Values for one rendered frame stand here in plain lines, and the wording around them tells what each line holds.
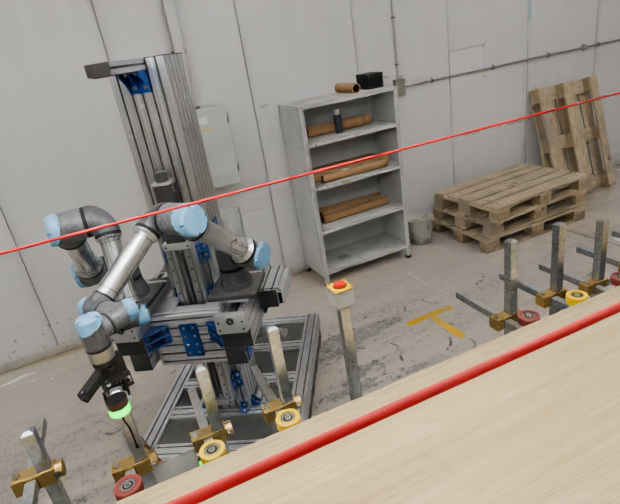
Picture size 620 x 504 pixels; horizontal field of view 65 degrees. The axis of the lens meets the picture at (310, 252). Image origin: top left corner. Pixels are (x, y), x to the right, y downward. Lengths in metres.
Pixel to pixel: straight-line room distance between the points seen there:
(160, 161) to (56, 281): 2.19
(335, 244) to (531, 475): 3.57
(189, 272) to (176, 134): 0.63
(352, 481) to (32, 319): 3.37
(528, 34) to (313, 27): 2.40
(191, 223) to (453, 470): 1.11
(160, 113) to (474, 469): 1.75
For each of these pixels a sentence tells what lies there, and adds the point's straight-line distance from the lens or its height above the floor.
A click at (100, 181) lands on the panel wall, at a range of 4.07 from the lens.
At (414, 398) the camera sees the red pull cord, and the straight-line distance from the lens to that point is 0.36.
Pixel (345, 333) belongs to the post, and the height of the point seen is 1.05.
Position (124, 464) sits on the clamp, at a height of 0.87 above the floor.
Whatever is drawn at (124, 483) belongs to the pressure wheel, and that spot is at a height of 0.90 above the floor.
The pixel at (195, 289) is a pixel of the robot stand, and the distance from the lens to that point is 2.38.
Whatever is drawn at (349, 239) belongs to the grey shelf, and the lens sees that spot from 4.81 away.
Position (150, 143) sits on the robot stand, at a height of 1.69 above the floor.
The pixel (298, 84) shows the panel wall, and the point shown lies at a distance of 4.36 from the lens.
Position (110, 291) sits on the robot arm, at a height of 1.33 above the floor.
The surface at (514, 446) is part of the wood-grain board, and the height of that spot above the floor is 0.90.
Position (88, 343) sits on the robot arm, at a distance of 1.62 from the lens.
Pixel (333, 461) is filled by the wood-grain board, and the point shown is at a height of 0.90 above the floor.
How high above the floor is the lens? 1.98
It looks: 23 degrees down
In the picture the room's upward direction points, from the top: 10 degrees counter-clockwise
